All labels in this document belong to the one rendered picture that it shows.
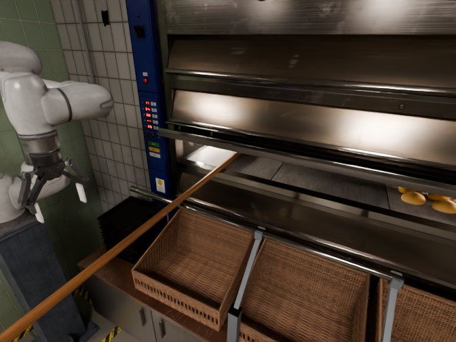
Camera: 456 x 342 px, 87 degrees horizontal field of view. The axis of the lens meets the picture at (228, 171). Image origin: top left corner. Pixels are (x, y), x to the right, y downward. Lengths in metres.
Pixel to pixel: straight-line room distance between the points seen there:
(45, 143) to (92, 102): 0.18
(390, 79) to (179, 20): 0.96
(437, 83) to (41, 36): 2.07
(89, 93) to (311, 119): 0.87
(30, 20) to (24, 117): 1.29
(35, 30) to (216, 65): 1.21
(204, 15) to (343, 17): 0.60
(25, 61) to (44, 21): 0.75
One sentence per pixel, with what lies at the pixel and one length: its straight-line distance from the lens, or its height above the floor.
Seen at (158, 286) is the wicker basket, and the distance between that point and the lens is 1.45.
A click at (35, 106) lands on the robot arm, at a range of 0.82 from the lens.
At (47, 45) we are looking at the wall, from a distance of 2.08.
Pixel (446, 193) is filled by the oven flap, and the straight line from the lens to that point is 1.11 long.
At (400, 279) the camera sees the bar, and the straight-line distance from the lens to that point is 1.02.
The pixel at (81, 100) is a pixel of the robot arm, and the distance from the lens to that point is 0.87.
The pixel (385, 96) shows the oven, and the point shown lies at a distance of 1.12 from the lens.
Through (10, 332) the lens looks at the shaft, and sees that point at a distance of 0.87.
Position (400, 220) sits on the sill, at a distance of 1.33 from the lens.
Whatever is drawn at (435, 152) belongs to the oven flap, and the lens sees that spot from 1.19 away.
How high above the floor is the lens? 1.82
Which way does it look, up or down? 27 degrees down
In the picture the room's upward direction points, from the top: 2 degrees clockwise
